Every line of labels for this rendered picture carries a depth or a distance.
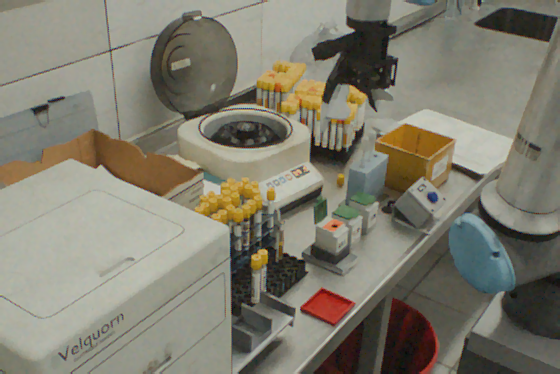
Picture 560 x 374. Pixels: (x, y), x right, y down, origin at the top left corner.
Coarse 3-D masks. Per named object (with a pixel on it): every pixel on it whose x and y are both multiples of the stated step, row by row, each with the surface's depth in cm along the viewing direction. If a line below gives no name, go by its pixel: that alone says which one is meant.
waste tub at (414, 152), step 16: (400, 128) 153; (416, 128) 153; (384, 144) 144; (400, 144) 156; (416, 144) 155; (432, 144) 152; (448, 144) 146; (400, 160) 144; (416, 160) 141; (432, 160) 141; (448, 160) 149; (400, 176) 146; (416, 176) 143; (432, 176) 145; (448, 176) 153; (400, 192) 147
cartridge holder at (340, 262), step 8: (312, 248) 123; (320, 248) 122; (344, 248) 122; (304, 256) 124; (312, 256) 123; (320, 256) 122; (328, 256) 121; (336, 256) 120; (344, 256) 123; (352, 256) 124; (320, 264) 123; (328, 264) 122; (336, 264) 121; (344, 264) 122; (352, 264) 123
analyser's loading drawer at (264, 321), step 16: (256, 304) 107; (272, 304) 106; (288, 304) 104; (240, 320) 103; (256, 320) 102; (272, 320) 104; (288, 320) 104; (240, 336) 98; (256, 336) 101; (272, 336) 101; (240, 352) 98; (256, 352) 98; (240, 368) 95
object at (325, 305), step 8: (320, 288) 116; (312, 296) 115; (320, 296) 116; (328, 296) 116; (336, 296) 115; (304, 304) 113; (312, 304) 114; (320, 304) 114; (328, 304) 114; (336, 304) 114; (344, 304) 114; (352, 304) 113; (304, 312) 112; (312, 312) 111; (320, 312) 112; (328, 312) 112; (336, 312) 112; (344, 312) 111; (328, 320) 110; (336, 320) 110
